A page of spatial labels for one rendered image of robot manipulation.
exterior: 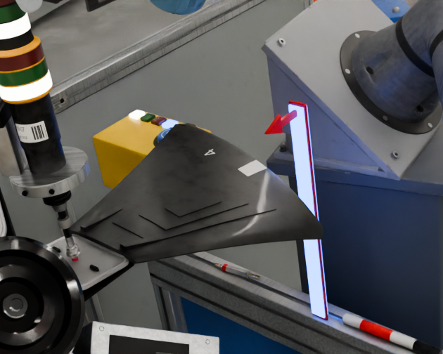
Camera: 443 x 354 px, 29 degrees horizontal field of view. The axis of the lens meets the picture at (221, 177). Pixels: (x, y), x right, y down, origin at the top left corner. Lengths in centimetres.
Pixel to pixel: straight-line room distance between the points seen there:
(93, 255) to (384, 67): 58
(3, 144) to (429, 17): 65
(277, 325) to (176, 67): 79
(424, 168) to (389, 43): 18
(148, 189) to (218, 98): 111
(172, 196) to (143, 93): 94
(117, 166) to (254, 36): 86
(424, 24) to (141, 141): 43
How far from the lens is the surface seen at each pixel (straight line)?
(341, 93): 122
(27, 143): 73
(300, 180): 105
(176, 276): 136
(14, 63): 69
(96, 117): 173
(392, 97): 124
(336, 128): 120
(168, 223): 83
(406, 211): 125
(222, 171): 92
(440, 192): 120
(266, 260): 231
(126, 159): 124
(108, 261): 79
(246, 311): 128
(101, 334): 89
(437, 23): 116
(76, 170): 73
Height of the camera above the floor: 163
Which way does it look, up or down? 30 degrees down
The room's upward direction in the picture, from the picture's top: 9 degrees counter-clockwise
